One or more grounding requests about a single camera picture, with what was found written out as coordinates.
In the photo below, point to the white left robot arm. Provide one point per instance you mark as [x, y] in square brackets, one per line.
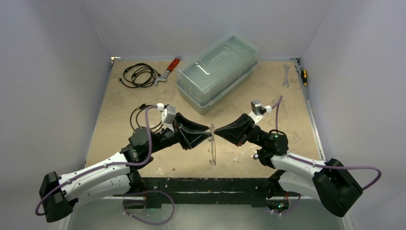
[118, 174]

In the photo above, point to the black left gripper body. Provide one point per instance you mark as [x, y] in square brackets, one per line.
[167, 138]

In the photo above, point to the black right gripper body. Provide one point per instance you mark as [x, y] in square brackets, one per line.
[246, 130]

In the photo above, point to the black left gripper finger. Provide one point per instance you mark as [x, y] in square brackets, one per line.
[192, 138]
[180, 120]

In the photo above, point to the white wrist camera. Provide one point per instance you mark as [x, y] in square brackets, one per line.
[258, 111]
[168, 113]

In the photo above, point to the red handled adjustable wrench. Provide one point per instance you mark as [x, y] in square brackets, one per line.
[169, 69]

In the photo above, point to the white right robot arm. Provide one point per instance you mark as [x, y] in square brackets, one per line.
[325, 181]

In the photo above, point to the clear plastic storage box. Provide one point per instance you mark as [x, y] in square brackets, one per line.
[213, 73]

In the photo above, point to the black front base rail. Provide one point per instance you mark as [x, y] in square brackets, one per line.
[210, 191]

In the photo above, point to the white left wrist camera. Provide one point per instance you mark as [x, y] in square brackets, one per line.
[168, 113]

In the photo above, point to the silver open end spanner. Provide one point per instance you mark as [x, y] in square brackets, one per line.
[286, 80]

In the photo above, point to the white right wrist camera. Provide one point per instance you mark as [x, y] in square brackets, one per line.
[258, 111]

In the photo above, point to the yellow black screwdriver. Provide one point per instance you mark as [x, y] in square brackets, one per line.
[304, 77]

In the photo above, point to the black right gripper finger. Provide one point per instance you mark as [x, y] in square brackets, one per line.
[241, 123]
[235, 136]

